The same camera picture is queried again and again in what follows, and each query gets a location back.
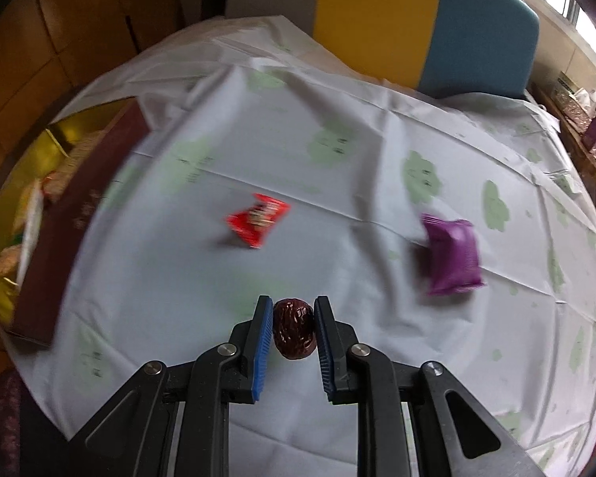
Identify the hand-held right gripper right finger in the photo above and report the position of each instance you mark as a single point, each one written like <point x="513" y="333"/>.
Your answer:
<point x="325" y="353"/>

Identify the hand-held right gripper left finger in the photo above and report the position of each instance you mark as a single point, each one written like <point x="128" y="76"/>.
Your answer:
<point x="262" y="353"/>

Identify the red date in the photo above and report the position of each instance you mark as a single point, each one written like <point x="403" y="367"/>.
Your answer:
<point x="293" y="328"/>

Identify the small red candy packet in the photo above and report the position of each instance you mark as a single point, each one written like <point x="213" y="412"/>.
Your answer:
<point x="258" y="219"/>

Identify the purple snack packet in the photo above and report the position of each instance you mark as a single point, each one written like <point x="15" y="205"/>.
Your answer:
<point x="452" y="256"/>

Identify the gold tin box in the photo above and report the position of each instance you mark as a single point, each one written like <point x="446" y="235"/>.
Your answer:
<point x="74" y="218"/>

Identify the long white sachet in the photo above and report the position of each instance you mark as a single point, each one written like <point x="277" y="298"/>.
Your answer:
<point x="30" y="228"/>

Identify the white tablecloth with green print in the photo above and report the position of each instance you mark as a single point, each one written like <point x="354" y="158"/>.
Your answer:
<point x="352" y="159"/>

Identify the dark red patterned cloth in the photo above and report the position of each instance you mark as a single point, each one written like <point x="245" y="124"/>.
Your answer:
<point x="0" y="427"/>

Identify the floral box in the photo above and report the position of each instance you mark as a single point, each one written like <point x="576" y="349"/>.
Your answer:
<point x="573" y="112"/>

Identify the grey yellow blue chair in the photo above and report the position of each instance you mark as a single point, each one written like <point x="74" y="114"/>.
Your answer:
<point x="377" y="10"/>

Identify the purple box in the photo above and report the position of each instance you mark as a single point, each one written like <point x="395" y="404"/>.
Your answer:
<point x="595" y="133"/>

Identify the window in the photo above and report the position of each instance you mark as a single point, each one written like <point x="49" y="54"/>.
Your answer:
<point x="576" y="5"/>

